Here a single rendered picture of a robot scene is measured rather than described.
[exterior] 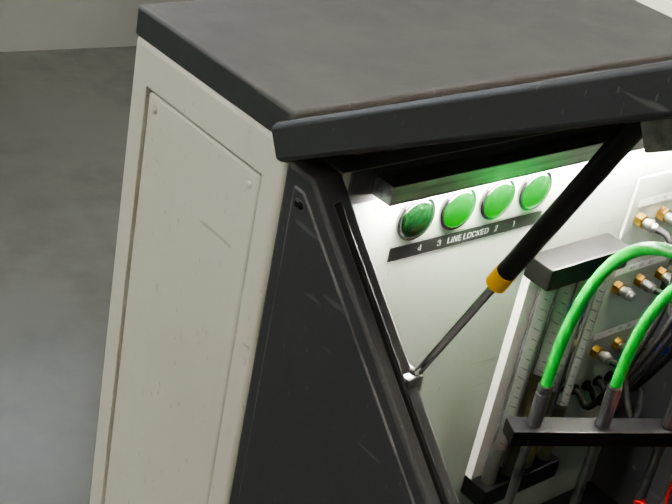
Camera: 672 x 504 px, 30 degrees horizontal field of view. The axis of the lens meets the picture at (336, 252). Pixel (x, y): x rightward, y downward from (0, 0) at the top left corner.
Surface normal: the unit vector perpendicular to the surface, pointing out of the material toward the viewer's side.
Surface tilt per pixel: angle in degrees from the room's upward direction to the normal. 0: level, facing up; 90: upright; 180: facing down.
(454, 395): 90
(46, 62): 0
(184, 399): 90
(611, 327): 90
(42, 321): 0
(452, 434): 90
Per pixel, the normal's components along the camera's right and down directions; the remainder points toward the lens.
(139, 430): -0.77, 0.19
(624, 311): 0.62, 0.48
